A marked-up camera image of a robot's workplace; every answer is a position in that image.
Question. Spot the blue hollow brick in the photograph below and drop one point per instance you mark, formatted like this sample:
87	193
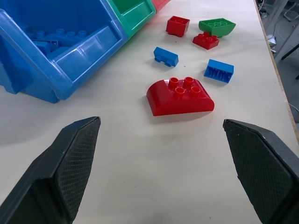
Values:
218	71

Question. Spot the red plastic storage bin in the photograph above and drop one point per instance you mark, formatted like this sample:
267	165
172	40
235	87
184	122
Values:
160	3

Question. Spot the small blue flat brick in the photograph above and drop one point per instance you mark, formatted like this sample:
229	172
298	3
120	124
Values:
165	56

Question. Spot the blue plastic storage bin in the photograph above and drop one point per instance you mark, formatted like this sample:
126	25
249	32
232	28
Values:
58	46

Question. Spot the red flat studded brick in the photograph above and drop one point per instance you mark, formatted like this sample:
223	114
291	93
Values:
206	40

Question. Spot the red cube brick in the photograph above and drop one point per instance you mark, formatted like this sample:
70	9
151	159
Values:
178	26

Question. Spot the blue bricks inside bin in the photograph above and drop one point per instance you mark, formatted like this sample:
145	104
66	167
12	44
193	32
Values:
56	40

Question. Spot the large red curved brick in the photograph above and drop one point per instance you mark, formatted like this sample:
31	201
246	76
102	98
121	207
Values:
180	98

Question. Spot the green curved brick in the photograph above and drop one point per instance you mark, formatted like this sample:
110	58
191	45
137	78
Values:
216	26

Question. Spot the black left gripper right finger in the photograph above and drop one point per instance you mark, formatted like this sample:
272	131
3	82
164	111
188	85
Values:
257	168

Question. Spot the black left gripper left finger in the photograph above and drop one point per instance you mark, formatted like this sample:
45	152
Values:
70	168

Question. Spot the green plastic storage bin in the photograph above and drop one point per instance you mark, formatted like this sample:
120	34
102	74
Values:
137	16

